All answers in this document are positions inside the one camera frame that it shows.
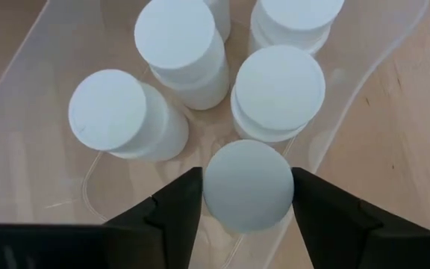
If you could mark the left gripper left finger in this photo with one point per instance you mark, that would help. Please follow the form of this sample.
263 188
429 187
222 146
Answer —
177 216

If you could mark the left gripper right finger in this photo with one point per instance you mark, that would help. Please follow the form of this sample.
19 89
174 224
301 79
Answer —
327 220

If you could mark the white pill bottle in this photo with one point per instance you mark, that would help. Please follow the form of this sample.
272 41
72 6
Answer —
220 15
297 18
248 187
106 112
175 37
278 87

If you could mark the clear plastic basket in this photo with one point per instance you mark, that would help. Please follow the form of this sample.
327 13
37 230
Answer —
32 130

